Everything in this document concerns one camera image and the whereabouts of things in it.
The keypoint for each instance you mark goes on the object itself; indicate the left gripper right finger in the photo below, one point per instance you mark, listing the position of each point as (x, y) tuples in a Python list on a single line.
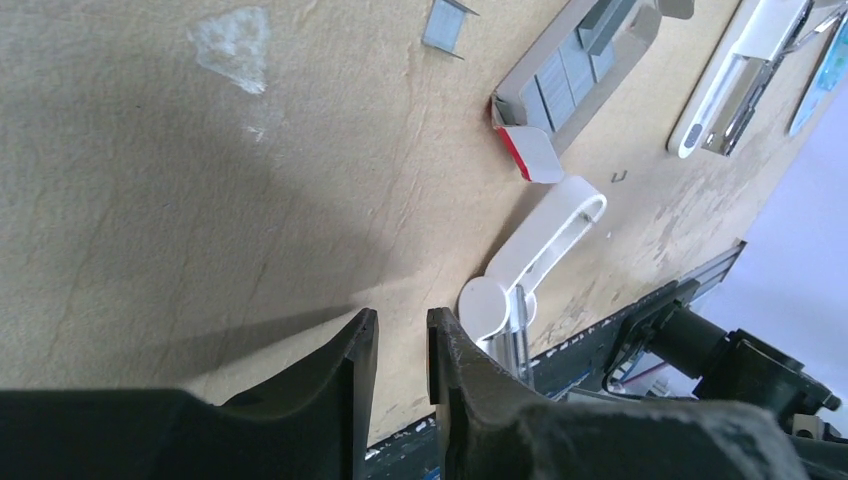
[(491, 426)]

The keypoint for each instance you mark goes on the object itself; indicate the aluminium frame rail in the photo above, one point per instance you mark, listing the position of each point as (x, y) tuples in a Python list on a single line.
[(713, 272)]

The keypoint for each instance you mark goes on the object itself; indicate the blue patterned oval case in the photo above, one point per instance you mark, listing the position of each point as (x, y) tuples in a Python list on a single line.
[(828, 74)]

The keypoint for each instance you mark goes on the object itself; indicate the silver staple strips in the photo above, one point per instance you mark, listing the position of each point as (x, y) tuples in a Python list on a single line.
[(573, 53)]

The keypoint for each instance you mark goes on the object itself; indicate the single loose staple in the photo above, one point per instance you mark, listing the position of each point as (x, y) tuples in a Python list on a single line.
[(619, 176)]

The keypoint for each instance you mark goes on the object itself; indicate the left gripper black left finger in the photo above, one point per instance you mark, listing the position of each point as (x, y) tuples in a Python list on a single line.
[(309, 421)]

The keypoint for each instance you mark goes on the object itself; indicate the loose staple piece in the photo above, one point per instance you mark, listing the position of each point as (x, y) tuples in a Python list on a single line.
[(444, 23)]

